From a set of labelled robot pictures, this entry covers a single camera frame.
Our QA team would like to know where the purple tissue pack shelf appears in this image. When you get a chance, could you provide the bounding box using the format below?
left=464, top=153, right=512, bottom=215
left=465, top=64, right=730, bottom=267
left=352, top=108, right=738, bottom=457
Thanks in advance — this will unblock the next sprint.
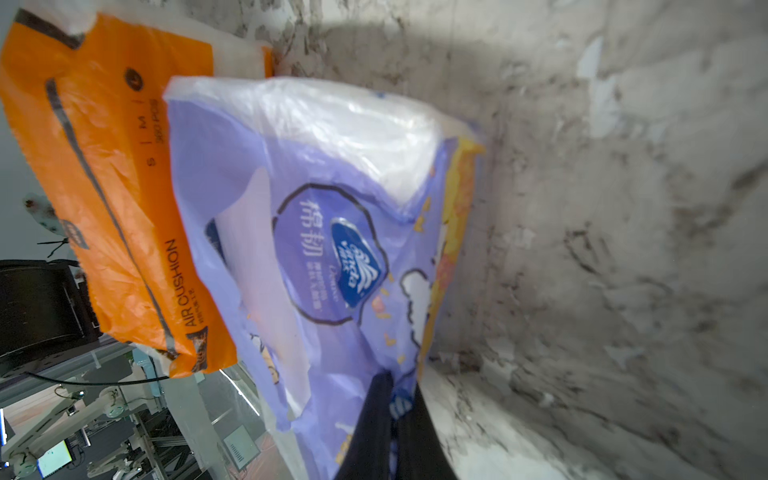
left=164, top=76, right=484, bottom=479

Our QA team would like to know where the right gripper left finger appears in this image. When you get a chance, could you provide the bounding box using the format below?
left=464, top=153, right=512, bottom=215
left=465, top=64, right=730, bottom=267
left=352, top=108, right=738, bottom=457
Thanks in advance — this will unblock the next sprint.
left=335, top=372, right=393, bottom=480

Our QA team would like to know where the orange tissue pack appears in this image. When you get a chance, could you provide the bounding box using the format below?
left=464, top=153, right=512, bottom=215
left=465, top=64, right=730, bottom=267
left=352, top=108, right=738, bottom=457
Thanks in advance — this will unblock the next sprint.
left=1, top=1, right=273, bottom=377

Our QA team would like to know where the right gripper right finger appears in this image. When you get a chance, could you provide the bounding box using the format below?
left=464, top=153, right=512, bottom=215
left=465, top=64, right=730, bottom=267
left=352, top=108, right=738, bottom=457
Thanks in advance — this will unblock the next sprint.
left=394, top=386, right=458, bottom=480

